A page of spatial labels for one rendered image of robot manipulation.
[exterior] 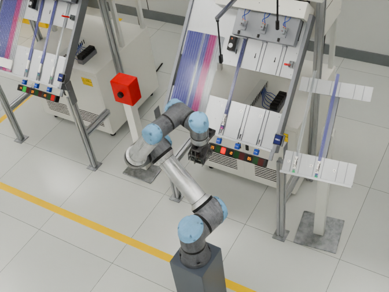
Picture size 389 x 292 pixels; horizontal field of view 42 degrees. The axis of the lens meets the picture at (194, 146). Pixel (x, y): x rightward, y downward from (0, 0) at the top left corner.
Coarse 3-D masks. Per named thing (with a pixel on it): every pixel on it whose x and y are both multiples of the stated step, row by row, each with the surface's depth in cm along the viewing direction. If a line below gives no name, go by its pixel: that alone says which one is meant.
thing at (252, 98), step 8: (264, 80) 315; (256, 88) 310; (264, 88) 312; (248, 96) 306; (256, 96) 305; (264, 96) 307; (280, 96) 300; (248, 104) 300; (272, 104) 295; (280, 104) 297; (184, 144) 332; (176, 152) 328; (184, 152) 330; (296, 176) 301; (288, 184) 298; (288, 192) 293; (176, 200) 340; (288, 232) 311; (280, 240) 308
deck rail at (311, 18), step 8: (312, 16) 254; (312, 24) 257; (304, 32) 255; (304, 40) 255; (304, 48) 257; (304, 56) 260; (296, 64) 257; (296, 72) 257; (296, 80) 260; (288, 96) 258; (288, 104) 259; (288, 112) 263; (280, 120) 260; (280, 128) 260
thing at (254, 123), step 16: (208, 112) 279; (224, 112) 275; (240, 112) 271; (256, 112) 267; (272, 112) 263; (224, 128) 274; (240, 128) 271; (256, 128) 267; (272, 128) 263; (256, 144) 267; (272, 144) 263
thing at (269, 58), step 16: (208, 0) 280; (192, 16) 284; (208, 16) 280; (224, 16) 276; (208, 32) 280; (224, 32) 276; (224, 48) 275; (240, 48) 271; (256, 48) 267; (272, 48) 264; (288, 48) 260; (240, 64) 271; (256, 64) 267; (272, 64) 264
